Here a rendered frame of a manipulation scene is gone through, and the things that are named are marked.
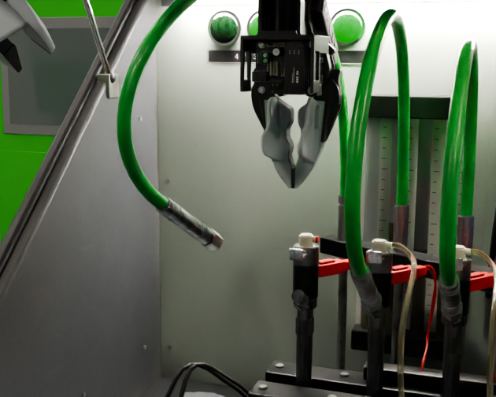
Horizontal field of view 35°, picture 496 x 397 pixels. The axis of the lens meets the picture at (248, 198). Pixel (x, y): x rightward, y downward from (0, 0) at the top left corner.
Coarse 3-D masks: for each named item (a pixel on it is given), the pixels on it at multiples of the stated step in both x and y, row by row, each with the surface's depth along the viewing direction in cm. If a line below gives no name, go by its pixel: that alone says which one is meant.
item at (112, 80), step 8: (88, 0) 98; (88, 8) 99; (88, 16) 99; (96, 24) 100; (96, 32) 101; (96, 40) 101; (104, 56) 102; (104, 64) 103; (112, 72) 104; (104, 80) 104; (112, 80) 104; (112, 88) 104; (112, 96) 105
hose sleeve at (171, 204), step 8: (168, 200) 78; (168, 208) 78; (176, 208) 79; (168, 216) 79; (176, 216) 79; (184, 216) 80; (192, 216) 81; (176, 224) 80; (184, 224) 80; (192, 224) 81; (200, 224) 82; (192, 232) 82; (200, 232) 82; (208, 232) 83; (200, 240) 83; (208, 240) 83
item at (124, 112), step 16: (176, 0) 76; (192, 0) 77; (160, 16) 76; (176, 16) 76; (160, 32) 75; (144, 48) 74; (144, 64) 74; (336, 64) 97; (128, 80) 73; (128, 96) 73; (128, 112) 73; (128, 128) 73; (128, 144) 73; (128, 160) 74; (144, 176) 75; (144, 192) 76; (160, 208) 78
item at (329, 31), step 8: (320, 0) 75; (312, 8) 75; (320, 8) 75; (312, 16) 76; (320, 16) 75; (328, 16) 78; (320, 24) 77; (328, 24) 78; (320, 32) 78; (328, 32) 79; (336, 48) 84; (336, 56) 84
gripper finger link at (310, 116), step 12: (300, 108) 77; (312, 108) 76; (300, 120) 78; (312, 120) 76; (312, 132) 77; (300, 144) 73; (312, 144) 77; (324, 144) 78; (300, 156) 74; (312, 156) 77; (300, 168) 78; (312, 168) 78; (300, 180) 79
